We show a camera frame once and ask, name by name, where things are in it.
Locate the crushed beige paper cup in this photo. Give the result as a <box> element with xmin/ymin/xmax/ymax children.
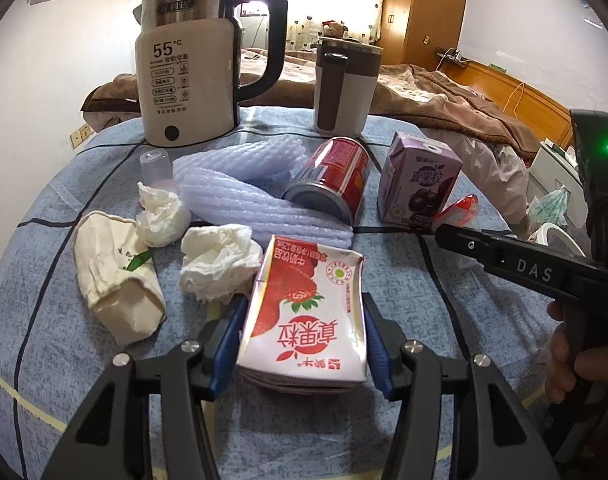
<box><xmin>74</xmin><ymin>211</ymin><xmax>167</xmax><ymax>346</ymax></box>

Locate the person's right hand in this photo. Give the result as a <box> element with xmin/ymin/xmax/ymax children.
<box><xmin>547</xmin><ymin>299</ymin><xmax>593</xmax><ymax>412</ymax></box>

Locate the bed with brown blanket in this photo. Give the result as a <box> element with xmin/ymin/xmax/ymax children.
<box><xmin>463</xmin><ymin>57</ymin><xmax>573</xmax><ymax>148</ymax></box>

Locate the wooden wardrobe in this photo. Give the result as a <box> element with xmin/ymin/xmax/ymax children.
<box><xmin>379</xmin><ymin>0</ymin><xmax>471</xmax><ymax>68</ymax></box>

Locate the white trash bin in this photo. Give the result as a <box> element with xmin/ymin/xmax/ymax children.
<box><xmin>531</xmin><ymin>221</ymin><xmax>592</xmax><ymax>262</ymax></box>

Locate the red drink can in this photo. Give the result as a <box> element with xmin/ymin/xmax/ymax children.
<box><xmin>283</xmin><ymin>136</ymin><xmax>372</xmax><ymax>225</ymax></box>

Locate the brown and white travel mug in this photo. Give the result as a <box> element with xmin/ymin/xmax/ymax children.
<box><xmin>311</xmin><ymin>35</ymin><xmax>385</xmax><ymax>137</ymax></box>

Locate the lavender foam net sleeve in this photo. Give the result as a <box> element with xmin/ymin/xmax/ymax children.
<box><xmin>173</xmin><ymin>136</ymin><xmax>317</xmax><ymax>196</ymax></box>
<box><xmin>181</xmin><ymin>180</ymin><xmax>357</xmax><ymax>248</ymax></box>

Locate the purple juice carton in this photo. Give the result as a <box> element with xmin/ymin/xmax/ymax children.
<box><xmin>376</xmin><ymin>131</ymin><xmax>464</xmax><ymax>228</ymax></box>

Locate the small clear plastic cap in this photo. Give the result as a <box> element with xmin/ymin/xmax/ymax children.
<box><xmin>140</xmin><ymin>152</ymin><xmax>173</xmax><ymax>193</ymax></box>

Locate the white nightstand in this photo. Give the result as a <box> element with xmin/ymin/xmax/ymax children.
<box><xmin>528</xmin><ymin>139</ymin><xmax>581</xmax><ymax>197</ymax></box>

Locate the strawberry milk carton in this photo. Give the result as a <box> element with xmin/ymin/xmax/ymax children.
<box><xmin>236</xmin><ymin>234</ymin><xmax>369</xmax><ymax>393</ymax></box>

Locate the small wall shelf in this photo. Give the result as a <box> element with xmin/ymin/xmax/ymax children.
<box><xmin>436</xmin><ymin>47</ymin><xmax>473</xmax><ymax>68</ymax></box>

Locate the white charging cable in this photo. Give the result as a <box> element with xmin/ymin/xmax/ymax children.
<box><xmin>503</xmin><ymin>80</ymin><xmax>528</xmax><ymax>117</ymax></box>

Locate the wall power socket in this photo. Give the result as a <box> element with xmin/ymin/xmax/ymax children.
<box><xmin>68</xmin><ymin>122</ymin><xmax>95</xmax><ymax>151</ymax></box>

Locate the brown blanket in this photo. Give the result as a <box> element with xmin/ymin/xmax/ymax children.
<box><xmin>81</xmin><ymin>62</ymin><xmax>541</xmax><ymax>161</ymax></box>

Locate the steel and cream electric kettle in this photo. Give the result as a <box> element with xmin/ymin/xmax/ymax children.
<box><xmin>134</xmin><ymin>0</ymin><xmax>289</xmax><ymax>148</ymax></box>

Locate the pink bed sheet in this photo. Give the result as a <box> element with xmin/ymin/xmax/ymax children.
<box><xmin>454</xmin><ymin>132</ymin><xmax>535</xmax><ymax>226</ymax></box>

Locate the white tissue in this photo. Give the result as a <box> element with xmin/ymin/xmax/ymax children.
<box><xmin>136</xmin><ymin>182</ymin><xmax>192</xmax><ymax>248</ymax></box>
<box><xmin>180</xmin><ymin>224</ymin><xmax>263</xmax><ymax>306</ymax></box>

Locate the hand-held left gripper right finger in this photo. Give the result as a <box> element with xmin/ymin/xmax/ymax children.
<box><xmin>361</xmin><ymin>292</ymin><xmax>560</xmax><ymax>480</ymax></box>

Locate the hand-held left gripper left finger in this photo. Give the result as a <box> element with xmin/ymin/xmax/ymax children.
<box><xmin>44</xmin><ymin>292</ymin><xmax>251</xmax><ymax>480</ymax></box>

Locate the blue checked tablecloth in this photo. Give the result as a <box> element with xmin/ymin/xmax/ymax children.
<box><xmin>0</xmin><ymin>102</ymin><xmax>608</xmax><ymax>480</ymax></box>

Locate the red plastic wrapper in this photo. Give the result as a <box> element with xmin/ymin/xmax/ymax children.
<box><xmin>433</xmin><ymin>195</ymin><xmax>478</xmax><ymax>232</ymax></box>

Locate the green printed plastic bag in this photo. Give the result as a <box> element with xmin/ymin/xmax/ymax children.
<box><xmin>529</xmin><ymin>187</ymin><xmax>571</xmax><ymax>226</ymax></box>

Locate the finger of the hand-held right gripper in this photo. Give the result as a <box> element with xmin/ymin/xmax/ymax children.
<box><xmin>435</xmin><ymin>223</ymin><xmax>492</xmax><ymax>274</ymax></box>

